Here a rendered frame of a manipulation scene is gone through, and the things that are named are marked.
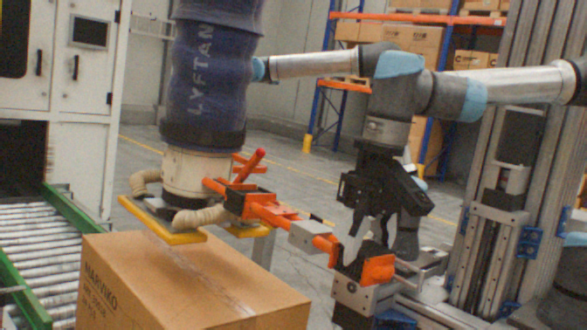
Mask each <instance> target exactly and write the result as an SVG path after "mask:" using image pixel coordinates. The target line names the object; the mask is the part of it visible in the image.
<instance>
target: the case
mask: <svg viewBox="0 0 587 330"><path fill-rule="evenodd" d="M197 228H198V229H199V230H201V231H203V232H204V233H205V235H207V237H208V238H207V242H206V243H201V244H185V245H175V246H168V245H167V243H165V242H164V241H163V240H162V239H161V238H159V237H158V236H157V235H156V234H155V233H154V232H153V231H152V230H151V229H146V230H128V231H118V232H108V233H99V234H88V235H83V236H82V244H81V253H80V264H79V283H78V293H77V312H76V323H75V330H307V323H308V318H309V314H310V308H311V304H312V301H311V300H310V299H308V298H306V297H305V296H303V295H302V294H300V293H299V292H297V291H296V290H294V289H293V288H292V287H291V286H290V285H289V284H287V283H286V282H284V281H282V280H280V279H279V278H277V277H275V276H274V275H272V274H271V273H270V272H268V271H267V270H265V269H264V268H262V267H261V266H259V265H257V264H256V263H254V262H253V261H251V260H250V259H249V258H247V257H246V256H244V255H243V254H242V253H240V252H239V251H236V250H234V249H233V248H231V247H230V246H229V245H228V244H226V243H224V242H223V241H221V240H220V239H218V238H217V237H215V236H213V235H212V234H211V233H210V232H209V231H207V230H206V229H205V228H203V227H202V226H200V227H197Z"/></svg>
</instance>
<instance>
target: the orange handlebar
mask: <svg viewBox="0 0 587 330"><path fill-rule="evenodd" d="M231 157H232V158H234V161H235V162H238V163H241V164H243V165H233V168H232V173H238V172H239V171H240V170H241V169H242V168H243V167H244V166H245V165H246V164H247V163H248V161H249V160H250V159H248V158H245V157H243V156H241V155H237V154H234V153H232V156H231ZM266 170H267V166H265V165H263V164H260V163H259V164H258V165H257V166H256V168H255V169H254V170H253V171H252V172H251V174H264V173H265V172H266ZM218 180H219V181H220V182H222V183H224V184H226V185H227V184H231V182H228V181H226V179H224V178H223V177H221V176H220V177H219V178H218ZM202 184H203V185H204V186H206V187H208V188H210V189H212V190H214V191H216V192H218V194H220V195H222V196H224V197H225V186H223V185H221V184H219V183H217V182H214V180H212V179H211V178H210V177H208V176H206V177H204V178H203V179H202ZM250 211H252V212H254V213H256V214H257V215H259V216H261V217H263V218H260V220H261V221H263V222H265V223H267V224H269V225H271V227H272V228H281V229H282V230H286V231H287V232H289V231H290V226H291V222H292V221H300V220H306V219H304V218H302V217H299V216H297V215H295V214H299V212H297V211H295V210H292V209H290V208H288V207H287V206H277V205H275V204H273V203H270V202H266V203H265V205H264V207H263V206H261V205H260V204H258V203H252V204H251V205H250ZM335 241H339V240H338V239H337V238H336V237H335V236H334V235H331V236H330V237H329V238H328V241H327V240H325V239H323V238H322V237H319V236H318V237H315V238H314V239H313V241H312V245H313V246H314V247H316V248H317V249H319V250H321V251H323V252H325V253H327V254H328V255H330V254H331V250H332V244H333V242H335ZM394 273H395V267H394V266H393V264H387V265H385V266H375V267H374V268H373V269H372V271H371V273H370V276H371V277H372V278H377V279H387V278H391V277H392V276H393V275H394Z"/></svg>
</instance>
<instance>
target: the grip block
mask: <svg viewBox="0 0 587 330"><path fill-rule="evenodd" d="M257 186H258V185H257V184H227V187H225V199H224V203H223V208H224V209H226V210H228V211H230V212H231V213H232V214H234V215H236V216H237V217H241V216H242V213H243V217H242V218H243V219H255V218H263V217H261V216H259V215H257V214H256V213H254V212H252V211H250V205H251V204H252V203H258V204H260V205H261V206H263V207H264V205H265V203H266V202H270V203H273V204H275V201H276V196H277V195H276V193H273V192H271V191H269V190H267V189H264V188H262V187H260V186H258V189H257Z"/></svg>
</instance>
